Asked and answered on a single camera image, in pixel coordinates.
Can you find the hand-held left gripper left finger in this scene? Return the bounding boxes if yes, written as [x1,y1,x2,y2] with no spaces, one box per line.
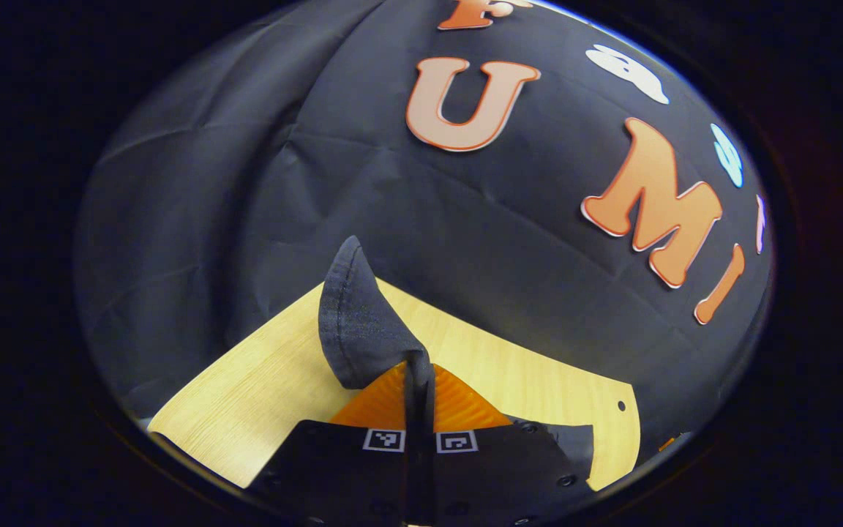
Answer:
[246,351,422,524]

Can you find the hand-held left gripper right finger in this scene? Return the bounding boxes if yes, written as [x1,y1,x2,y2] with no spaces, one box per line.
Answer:
[421,353,594,526]

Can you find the black jeans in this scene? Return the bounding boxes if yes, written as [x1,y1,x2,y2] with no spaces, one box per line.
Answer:
[318,234,595,480]

